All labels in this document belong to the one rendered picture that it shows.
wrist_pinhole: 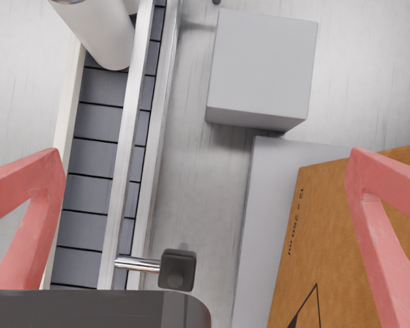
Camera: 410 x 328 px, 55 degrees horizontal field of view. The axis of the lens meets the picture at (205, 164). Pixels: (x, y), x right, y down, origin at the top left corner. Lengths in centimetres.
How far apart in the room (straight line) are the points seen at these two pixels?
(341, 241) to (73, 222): 27
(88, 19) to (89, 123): 15
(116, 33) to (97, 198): 17
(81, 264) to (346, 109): 35
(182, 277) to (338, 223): 12
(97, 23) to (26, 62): 21
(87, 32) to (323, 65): 29
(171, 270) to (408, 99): 36
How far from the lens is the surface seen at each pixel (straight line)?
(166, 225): 47
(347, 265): 28
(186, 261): 33
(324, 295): 32
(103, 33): 35
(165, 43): 45
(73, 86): 41
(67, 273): 45
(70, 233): 44
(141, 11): 37
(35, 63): 53
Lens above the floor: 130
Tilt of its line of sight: 86 degrees down
